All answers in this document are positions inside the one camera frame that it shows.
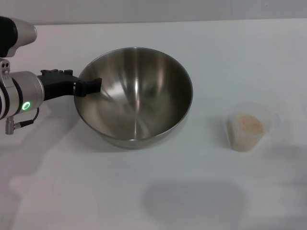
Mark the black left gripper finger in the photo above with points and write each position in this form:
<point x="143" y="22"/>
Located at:
<point x="87" y="87"/>

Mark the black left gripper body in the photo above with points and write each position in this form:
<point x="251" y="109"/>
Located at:
<point x="57" y="86"/>

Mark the stainless steel mixing bowl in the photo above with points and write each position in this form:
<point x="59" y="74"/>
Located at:
<point x="144" y="100"/>

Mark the uncooked rice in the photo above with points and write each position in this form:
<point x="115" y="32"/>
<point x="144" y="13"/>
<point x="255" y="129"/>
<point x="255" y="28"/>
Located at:
<point x="248" y="123"/>

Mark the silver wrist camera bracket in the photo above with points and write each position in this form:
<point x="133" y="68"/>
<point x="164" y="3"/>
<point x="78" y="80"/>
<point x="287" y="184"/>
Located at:
<point x="5" y="67"/>

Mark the translucent plastic measuring cup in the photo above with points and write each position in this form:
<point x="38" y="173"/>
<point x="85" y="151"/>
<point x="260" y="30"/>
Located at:
<point x="242" y="143"/>

